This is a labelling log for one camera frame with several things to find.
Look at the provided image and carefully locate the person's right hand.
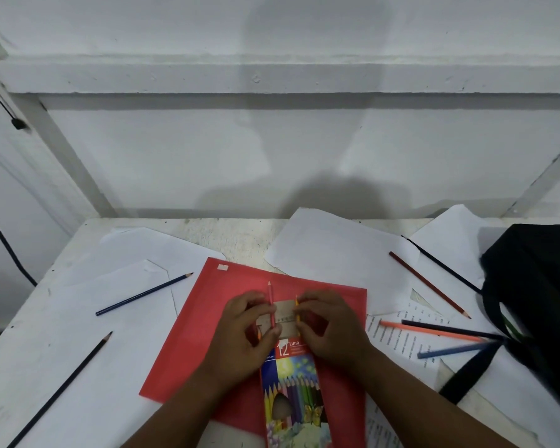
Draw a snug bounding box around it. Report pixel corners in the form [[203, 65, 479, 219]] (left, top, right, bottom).
[[296, 289, 375, 375]]

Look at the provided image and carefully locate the black cord with clip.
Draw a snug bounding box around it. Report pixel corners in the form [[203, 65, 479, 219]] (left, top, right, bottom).
[[0, 75, 30, 132]]

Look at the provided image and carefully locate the black cable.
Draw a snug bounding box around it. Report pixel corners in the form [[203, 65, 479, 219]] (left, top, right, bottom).
[[0, 200, 38, 288]]

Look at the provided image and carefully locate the colourful coloured pencil box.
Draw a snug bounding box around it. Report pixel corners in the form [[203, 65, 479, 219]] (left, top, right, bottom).
[[256, 300, 333, 448]]

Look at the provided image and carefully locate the dark navy coloured pencil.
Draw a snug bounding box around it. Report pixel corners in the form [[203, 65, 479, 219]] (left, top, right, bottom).
[[401, 235, 484, 295]]

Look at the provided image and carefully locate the person's left forearm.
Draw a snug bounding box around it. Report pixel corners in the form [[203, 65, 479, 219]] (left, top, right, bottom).
[[120, 364, 245, 448]]

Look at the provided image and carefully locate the person's right forearm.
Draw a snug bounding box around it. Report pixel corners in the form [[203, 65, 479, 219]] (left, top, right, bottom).
[[350, 345, 520, 448]]

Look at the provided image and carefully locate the orange coloured pencil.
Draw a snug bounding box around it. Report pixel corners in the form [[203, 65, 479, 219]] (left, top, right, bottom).
[[379, 320, 487, 344]]

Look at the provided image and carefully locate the printed text paper sheet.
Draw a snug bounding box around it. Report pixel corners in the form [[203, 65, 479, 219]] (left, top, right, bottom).
[[366, 289, 454, 392]]

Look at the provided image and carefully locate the large white paper sheet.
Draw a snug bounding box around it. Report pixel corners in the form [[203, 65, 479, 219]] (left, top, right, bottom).
[[0, 259, 179, 448]]

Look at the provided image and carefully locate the black coloured pencil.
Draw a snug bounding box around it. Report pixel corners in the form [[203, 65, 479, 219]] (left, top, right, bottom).
[[7, 331, 114, 448], [401, 319, 508, 342]]

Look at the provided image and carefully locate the light blue coloured pencil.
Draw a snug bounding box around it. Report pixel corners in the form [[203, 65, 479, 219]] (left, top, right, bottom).
[[417, 342, 501, 360]]

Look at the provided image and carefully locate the red paper folder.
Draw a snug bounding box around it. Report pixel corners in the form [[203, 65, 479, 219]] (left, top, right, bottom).
[[139, 257, 368, 448]]

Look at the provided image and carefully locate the person's left hand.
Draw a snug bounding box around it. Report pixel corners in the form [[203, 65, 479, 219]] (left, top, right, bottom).
[[208, 290, 282, 392]]

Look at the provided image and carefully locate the black fabric bag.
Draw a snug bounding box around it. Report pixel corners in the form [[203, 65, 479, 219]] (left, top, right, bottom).
[[438, 223, 560, 426]]

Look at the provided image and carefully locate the brown coloured pencil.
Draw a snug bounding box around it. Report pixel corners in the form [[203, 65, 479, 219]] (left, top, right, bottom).
[[389, 251, 472, 320]]

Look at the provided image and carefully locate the green coloured pencil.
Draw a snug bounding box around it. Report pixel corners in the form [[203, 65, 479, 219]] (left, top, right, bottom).
[[503, 316, 525, 342]]

